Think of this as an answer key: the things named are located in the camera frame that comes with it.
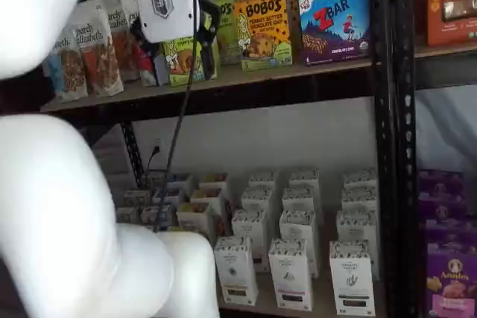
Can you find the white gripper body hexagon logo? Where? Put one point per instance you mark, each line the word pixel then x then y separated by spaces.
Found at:
pixel 167 1

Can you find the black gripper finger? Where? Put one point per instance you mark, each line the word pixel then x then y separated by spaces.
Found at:
pixel 143 37
pixel 209 22

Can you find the white box yellow strip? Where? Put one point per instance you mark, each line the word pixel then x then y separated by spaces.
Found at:
pixel 262 178
pixel 257 197
pixel 247 225
pixel 234 269

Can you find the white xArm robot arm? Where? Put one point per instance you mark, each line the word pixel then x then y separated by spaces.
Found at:
pixel 56 202

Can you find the wooden shelf board with snacks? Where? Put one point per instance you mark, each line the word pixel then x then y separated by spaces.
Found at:
pixel 261 77

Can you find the blue Zbar snack box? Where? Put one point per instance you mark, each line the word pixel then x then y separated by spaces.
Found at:
pixel 335 27

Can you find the white box blue pattern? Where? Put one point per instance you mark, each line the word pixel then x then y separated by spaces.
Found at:
pixel 179 180
pixel 156 215
pixel 167 197

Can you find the white box colourful top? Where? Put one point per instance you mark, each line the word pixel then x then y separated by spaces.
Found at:
pixel 213 180
pixel 205 197
pixel 194 221

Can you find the white box pink strip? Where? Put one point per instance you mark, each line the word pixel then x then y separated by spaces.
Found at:
pixel 300 197
pixel 298 225
pixel 290 277
pixel 303 176

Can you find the white box dark strip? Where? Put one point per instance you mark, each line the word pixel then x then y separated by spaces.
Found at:
pixel 359 177
pixel 358 197
pixel 356 226
pixel 352 280

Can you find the wooden shelf board with orange box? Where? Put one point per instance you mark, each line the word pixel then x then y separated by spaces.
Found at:
pixel 447 50

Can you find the purple Annie's box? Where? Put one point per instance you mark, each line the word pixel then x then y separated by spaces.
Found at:
pixel 439 182
pixel 441 206
pixel 451 230
pixel 452 284

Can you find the wooden shelf board with tea boxes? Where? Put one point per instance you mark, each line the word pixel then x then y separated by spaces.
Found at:
pixel 321 295

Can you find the granola bag brown label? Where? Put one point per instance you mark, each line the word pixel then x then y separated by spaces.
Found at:
pixel 119 46

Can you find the granola bag red label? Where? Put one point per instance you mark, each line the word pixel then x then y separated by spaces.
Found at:
pixel 147 68

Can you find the granola bag orange label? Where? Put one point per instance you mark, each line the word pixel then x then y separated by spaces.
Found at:
pixel 100 61

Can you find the granola bag blue label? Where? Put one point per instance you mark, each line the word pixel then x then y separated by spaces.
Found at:
pixel 71 72

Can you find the white fabric sheet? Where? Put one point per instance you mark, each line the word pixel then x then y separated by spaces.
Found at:
pixel 447 128

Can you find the white wall outlet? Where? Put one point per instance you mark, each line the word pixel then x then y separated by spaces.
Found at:
pixel 159 142

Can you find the black metal shelf frame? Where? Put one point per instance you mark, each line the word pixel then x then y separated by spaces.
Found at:
pixel 406 146
pixel 382 146

